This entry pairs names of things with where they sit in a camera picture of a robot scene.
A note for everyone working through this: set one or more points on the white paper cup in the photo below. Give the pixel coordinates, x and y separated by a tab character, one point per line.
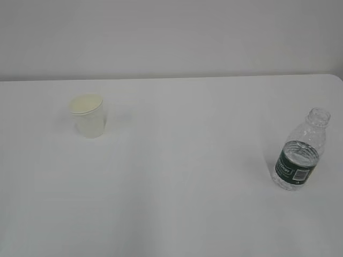
87	111

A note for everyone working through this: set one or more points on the clear water bottle green label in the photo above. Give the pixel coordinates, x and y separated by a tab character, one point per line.
302	151

